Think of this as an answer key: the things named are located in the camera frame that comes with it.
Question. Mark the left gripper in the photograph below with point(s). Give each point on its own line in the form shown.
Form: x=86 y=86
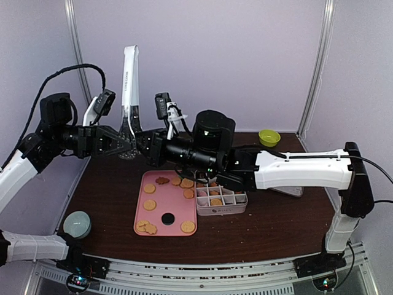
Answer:
x=88 y=139

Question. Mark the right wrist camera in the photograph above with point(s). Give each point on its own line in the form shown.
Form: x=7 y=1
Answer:
x=171 y=114

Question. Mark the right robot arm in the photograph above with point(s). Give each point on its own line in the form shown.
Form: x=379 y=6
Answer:
x=210 y=150

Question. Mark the large round tan cookie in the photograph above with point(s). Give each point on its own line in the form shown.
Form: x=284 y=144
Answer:
x=216 y=202

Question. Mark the left frame post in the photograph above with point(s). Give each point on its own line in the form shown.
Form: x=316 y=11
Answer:
x=73 y=32

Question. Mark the right frame post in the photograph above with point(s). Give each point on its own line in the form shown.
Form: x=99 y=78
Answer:
x=316 y=78

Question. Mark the pink round cookie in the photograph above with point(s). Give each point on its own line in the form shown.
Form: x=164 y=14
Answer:
x=202 y=193

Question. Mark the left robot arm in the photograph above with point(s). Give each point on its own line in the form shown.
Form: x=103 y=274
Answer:
x=56 y=133

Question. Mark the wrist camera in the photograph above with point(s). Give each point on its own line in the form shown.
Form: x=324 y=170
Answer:
x=171 y=114
x=99 y=106

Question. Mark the black sandwich cookie lower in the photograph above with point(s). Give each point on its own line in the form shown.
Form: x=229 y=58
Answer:
x=168 y=219

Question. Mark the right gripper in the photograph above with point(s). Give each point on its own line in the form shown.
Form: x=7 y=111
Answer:
x=155 y=144

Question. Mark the frame post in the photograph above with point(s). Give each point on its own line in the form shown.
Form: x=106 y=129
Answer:
x=316 y=78
x=73 y=32

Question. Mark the green plastic bowl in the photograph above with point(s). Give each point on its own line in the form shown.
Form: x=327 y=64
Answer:
x=269 y=138

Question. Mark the metal serving tongs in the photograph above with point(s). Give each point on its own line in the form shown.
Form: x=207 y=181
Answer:
x=130 y=100

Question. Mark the round tan cookie bottom right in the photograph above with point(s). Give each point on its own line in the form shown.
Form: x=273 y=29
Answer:
x=188 y=227

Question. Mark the white divided cookie tin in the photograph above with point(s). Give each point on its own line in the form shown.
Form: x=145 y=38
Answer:
x=233 y=202

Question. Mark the brown leaf shaped cookie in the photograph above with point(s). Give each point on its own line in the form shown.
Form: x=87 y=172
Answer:
x=162 y=180

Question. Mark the round cookie red mark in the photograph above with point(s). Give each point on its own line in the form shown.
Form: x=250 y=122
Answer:
x=141 y=225

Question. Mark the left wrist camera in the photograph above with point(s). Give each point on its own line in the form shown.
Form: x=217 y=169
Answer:
x=99 y=106

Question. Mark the pink plastic tray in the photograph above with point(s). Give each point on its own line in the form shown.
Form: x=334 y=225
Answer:
x=155 y=200

